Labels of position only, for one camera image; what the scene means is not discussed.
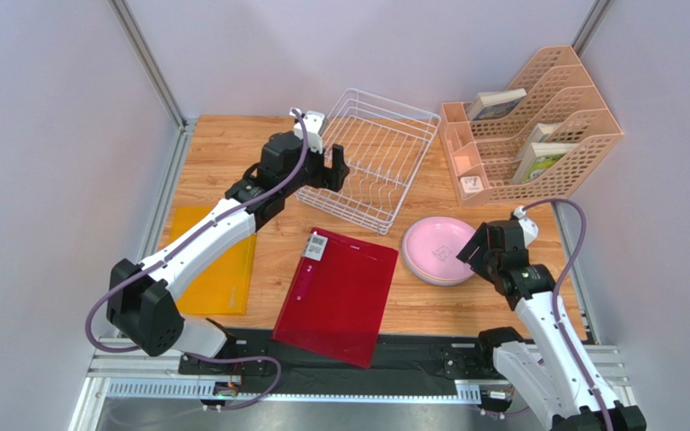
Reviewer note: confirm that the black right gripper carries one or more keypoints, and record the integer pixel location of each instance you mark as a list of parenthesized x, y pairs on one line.
[(479, 250)]

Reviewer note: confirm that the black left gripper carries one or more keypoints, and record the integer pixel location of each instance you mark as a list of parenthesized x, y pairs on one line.
[(330, 178)]

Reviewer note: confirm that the pink plate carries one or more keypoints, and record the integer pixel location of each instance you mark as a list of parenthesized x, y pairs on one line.
[(430, 246)]

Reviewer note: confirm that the yellow plate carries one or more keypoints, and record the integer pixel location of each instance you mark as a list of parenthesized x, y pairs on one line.
[(442, 282)]

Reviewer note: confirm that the purple plate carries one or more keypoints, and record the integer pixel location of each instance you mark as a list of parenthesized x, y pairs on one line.
[(437, 267)]

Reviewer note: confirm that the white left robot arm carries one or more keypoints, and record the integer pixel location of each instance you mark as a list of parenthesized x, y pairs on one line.
[(141, 301)]

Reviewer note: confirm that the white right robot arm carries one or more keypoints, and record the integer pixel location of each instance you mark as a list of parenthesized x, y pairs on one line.
[(563, 387)]

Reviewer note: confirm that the green book in rack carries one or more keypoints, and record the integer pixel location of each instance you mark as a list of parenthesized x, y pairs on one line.
[(535, 158)]

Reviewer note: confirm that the pink file rack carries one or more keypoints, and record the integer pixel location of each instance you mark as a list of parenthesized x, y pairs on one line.
[(559, 91)]

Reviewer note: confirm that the upper book in rack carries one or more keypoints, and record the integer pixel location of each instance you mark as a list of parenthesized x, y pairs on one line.
[(494, 105)]

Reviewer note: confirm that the middle white book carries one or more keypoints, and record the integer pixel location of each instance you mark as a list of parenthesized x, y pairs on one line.
[(539, 134)]

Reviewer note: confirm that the black base mat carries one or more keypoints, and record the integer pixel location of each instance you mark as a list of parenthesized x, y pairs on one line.
[(409, 365)]

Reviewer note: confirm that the red folder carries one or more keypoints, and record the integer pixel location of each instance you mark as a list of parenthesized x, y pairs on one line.
[(337, 298)]

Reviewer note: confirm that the orange folder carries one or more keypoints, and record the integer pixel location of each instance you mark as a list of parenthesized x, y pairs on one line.
[(212, 263)]

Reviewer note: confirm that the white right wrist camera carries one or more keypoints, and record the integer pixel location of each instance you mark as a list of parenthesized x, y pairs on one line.
[(528, 225)]

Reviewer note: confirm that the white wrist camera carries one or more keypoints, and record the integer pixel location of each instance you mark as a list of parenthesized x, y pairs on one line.
[(528, 225), (311, 124)]

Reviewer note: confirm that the white wire dish rack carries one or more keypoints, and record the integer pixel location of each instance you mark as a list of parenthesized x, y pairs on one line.
[(384, 143)]

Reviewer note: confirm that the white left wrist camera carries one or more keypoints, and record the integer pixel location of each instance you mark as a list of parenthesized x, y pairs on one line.
[(311, 124)]

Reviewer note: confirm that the left aluminium corner post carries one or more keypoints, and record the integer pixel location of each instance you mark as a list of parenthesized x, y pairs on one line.
[(146, 57)]

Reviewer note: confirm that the aluminium corner post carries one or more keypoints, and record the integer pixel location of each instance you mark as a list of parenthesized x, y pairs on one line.
[(146, 57), (589, 27)]

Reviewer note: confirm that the right aluminium corner post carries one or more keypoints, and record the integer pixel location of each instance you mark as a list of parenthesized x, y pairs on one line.
[(589, 27)]

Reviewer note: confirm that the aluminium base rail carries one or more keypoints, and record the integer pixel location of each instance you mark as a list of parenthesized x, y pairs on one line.
[(131, 374)]

